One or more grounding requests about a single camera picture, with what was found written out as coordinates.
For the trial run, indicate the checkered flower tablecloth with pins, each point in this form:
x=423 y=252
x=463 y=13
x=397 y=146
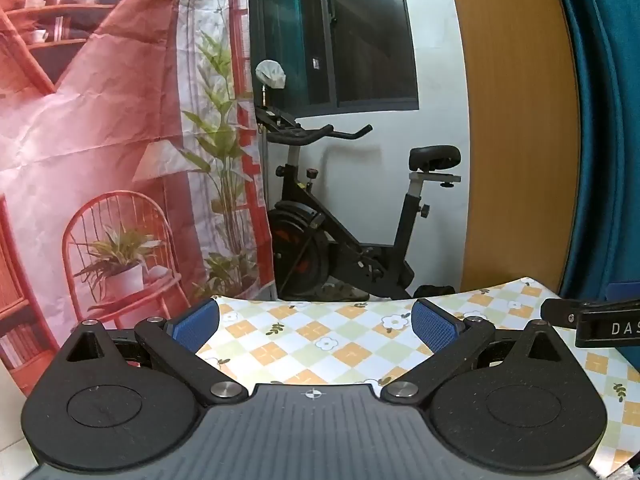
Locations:
x=320 y=332

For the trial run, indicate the red printed backdrop cloth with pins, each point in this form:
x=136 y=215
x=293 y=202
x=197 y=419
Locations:
x=100 y=125

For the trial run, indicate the dark window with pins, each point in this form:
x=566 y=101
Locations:
x=350 y=35

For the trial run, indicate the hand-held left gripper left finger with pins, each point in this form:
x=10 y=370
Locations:
x=197 y=322

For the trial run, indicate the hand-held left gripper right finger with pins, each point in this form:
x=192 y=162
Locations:
x=435 y=325

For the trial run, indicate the white cloth cap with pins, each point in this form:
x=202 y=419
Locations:
x=271 y=74

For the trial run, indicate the wooden chair back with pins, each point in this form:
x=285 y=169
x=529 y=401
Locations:
x=515 y=135

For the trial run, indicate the black exercise bike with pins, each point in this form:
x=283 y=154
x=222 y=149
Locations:
x=345 y=255

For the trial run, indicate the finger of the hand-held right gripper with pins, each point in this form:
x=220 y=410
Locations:
x=557 y=312

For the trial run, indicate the teal curtain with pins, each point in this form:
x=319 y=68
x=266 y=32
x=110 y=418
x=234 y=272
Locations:
x=610 y=135

